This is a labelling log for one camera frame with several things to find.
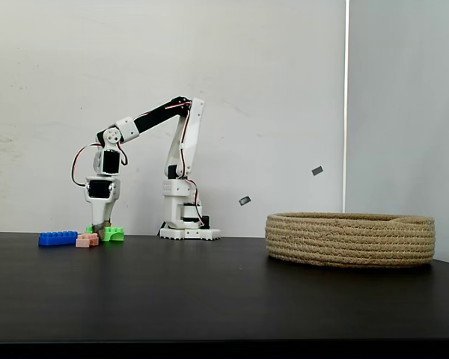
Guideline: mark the green lego block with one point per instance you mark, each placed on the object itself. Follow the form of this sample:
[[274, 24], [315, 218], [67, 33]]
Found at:
[[116, 230]]

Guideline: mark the pink lego block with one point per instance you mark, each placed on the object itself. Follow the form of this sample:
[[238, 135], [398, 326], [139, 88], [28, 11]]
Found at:
[[84, 242]]

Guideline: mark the blue lego block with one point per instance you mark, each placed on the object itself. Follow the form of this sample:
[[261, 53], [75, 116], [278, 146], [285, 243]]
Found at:
[[58, 239]]

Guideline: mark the grey tape piece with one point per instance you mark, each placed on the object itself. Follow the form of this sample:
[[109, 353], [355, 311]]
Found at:
[[317, 171], [245, 200]]

